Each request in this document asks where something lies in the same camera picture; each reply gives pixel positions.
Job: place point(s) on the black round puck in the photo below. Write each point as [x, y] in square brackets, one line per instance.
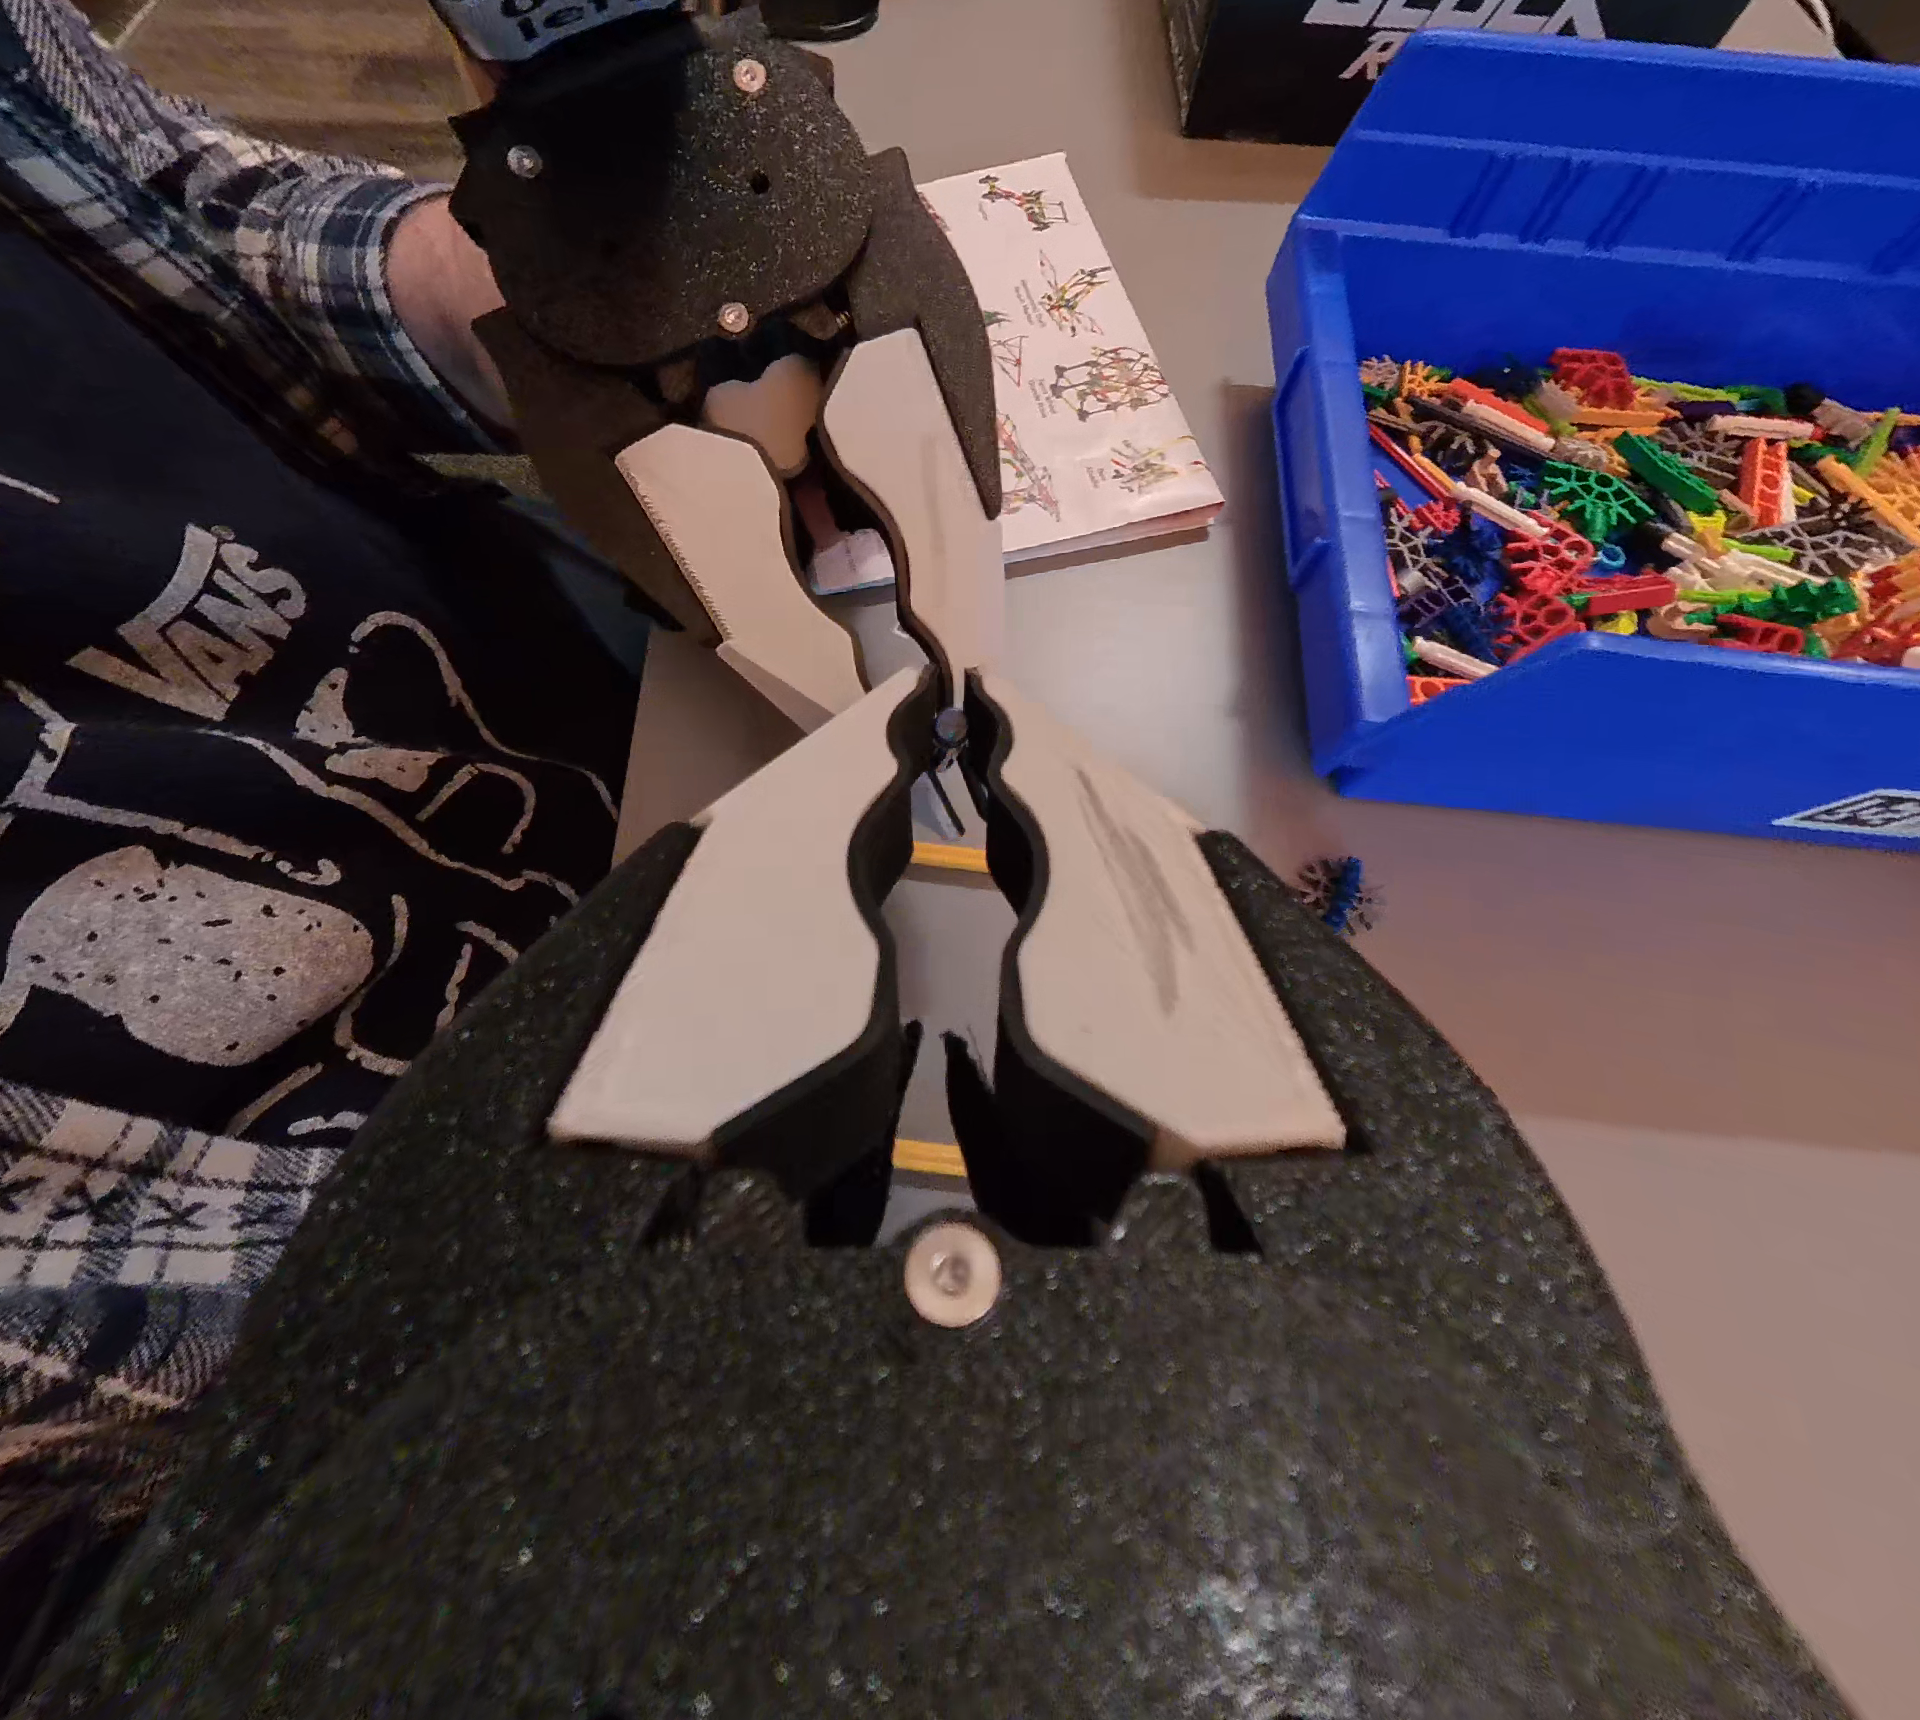
[818, 2]

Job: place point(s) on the dark blue construction rod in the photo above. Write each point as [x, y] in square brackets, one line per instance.
[944, 739]

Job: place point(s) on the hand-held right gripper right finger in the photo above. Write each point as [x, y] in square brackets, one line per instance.
[1171, 984]

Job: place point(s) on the person's left hand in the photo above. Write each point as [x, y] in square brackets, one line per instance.
[451, 295]

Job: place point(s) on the small blue grey connector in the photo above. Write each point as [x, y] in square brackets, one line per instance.
[1334, 893]

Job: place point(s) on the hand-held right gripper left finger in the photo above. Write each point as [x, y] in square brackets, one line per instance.
[721, 984]

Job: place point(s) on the person's left forearm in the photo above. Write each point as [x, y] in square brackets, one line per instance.
[181, 191]

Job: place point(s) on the person's black printed shirt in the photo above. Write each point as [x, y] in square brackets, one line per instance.
[224, 730]

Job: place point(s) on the blue plastic parts bin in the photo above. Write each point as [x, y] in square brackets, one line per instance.
[1501, 744]

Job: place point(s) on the printed instruction booklet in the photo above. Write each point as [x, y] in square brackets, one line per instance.
[1111, 401]

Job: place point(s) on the pile of colourful construction pieces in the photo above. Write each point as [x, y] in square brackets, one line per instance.
[1621, 520]

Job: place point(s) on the blue and yellow rod frame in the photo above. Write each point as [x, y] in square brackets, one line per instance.
[944, 858]

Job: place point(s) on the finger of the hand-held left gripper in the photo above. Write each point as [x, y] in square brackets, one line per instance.
[734, 551]
[923, 474]

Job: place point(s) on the person's plaid flannel shirt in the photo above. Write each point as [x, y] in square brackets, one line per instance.
[90, 1241]

